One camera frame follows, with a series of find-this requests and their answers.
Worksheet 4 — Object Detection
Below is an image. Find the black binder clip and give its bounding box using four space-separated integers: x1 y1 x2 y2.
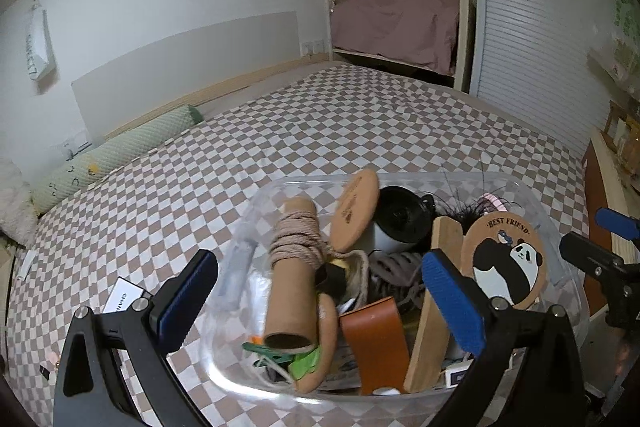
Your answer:
315 262 348 295

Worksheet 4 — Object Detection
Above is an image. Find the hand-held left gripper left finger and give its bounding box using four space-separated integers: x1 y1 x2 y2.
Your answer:
54 249 220 427

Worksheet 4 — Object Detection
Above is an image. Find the white card box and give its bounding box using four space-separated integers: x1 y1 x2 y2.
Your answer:
442 359 473 388

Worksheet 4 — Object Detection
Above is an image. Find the pink quilt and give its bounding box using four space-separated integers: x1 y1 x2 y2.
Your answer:
332 0 460 75

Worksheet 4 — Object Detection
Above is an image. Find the green bolster pillow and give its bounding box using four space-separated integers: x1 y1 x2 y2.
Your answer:
31 104 205 214

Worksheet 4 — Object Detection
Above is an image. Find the checkered bed sheet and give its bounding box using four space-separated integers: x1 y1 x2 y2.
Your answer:
5 59 588 427

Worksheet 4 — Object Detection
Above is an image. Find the white fluffy pillow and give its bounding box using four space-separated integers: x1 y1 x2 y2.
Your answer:
0 157 38 248

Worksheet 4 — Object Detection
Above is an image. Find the black feathery hair piece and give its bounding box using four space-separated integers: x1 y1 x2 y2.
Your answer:
430 187 506 228

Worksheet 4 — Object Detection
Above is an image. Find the grey hair claw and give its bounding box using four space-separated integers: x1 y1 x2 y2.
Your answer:
370 252 426 303

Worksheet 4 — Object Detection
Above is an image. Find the cardboard tube with twine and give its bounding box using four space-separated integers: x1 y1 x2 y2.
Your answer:
262 198 333 350

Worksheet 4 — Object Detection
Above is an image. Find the panda print cork coaster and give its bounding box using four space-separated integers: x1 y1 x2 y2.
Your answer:
460 209 549 310

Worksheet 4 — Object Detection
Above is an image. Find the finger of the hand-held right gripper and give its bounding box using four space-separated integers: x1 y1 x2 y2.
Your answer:
559 232 626 278
595 207 640 240

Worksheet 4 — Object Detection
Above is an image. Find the white louvered sliding door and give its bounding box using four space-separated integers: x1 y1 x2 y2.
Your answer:
470 0 616 158

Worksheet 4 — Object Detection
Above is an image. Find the green plastic clip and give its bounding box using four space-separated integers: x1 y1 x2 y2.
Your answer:
242 339 321 380

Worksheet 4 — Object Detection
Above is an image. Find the grey headboard panel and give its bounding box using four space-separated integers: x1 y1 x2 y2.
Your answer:
71 10 301 142

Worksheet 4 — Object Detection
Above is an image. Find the wooden photo frame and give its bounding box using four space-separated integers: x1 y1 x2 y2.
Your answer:
604 102 640 168

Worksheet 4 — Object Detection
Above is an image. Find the white and black box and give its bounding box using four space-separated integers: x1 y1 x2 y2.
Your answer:
102 277 151 315

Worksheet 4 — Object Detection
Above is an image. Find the white paper slip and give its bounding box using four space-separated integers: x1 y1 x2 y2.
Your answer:
17 252 37 280

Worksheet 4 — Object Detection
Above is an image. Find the brown leather piece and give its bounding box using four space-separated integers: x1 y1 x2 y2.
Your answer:
340 297 411 395

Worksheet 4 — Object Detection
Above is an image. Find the wooden board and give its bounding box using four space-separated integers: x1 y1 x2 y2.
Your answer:
404 216 465 393

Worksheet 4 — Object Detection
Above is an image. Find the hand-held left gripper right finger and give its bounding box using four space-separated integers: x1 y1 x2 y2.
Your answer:
421 249 586 427

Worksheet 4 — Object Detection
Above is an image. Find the beige cabinet niche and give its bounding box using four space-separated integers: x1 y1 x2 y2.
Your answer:
325 0 476 92

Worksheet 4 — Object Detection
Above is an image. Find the clear plastic container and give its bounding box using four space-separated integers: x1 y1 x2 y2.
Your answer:
200 172 588 408

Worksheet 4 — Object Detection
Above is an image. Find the plain round cork coaster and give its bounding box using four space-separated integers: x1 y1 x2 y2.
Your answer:
295 294 341 395
330 168 381 253

